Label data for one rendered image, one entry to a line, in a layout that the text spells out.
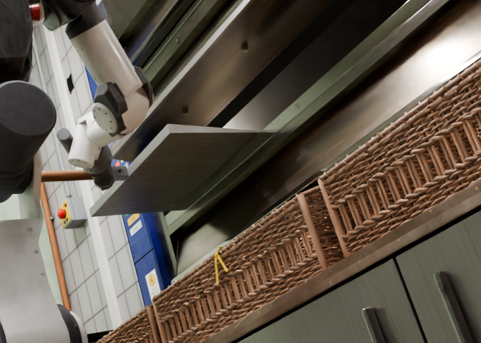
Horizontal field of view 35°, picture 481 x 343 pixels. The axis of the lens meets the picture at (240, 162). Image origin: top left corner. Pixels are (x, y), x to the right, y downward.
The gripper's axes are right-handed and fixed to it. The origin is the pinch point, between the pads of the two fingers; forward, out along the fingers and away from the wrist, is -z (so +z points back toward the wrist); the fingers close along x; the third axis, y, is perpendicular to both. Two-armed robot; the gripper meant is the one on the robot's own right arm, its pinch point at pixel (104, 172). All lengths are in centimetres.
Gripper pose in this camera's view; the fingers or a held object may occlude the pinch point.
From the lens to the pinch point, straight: 220.3
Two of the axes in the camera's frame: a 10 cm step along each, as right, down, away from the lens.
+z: -0.4, -3.6, -9.3
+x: -2.9, -8.9, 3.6
